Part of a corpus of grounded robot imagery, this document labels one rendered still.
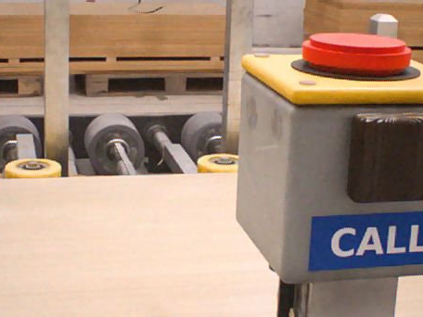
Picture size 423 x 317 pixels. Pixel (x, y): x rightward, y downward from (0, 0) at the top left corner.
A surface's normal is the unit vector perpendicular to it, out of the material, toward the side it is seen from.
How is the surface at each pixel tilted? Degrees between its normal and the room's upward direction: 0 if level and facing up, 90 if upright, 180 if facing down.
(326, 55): 90
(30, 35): 90
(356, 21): 90
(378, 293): 90
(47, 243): 0
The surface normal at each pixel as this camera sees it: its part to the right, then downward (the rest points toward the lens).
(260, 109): -0.97, 0.03
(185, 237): 0.04, -0.96
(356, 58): -0.13, 0.25
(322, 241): 0.22, 0.26
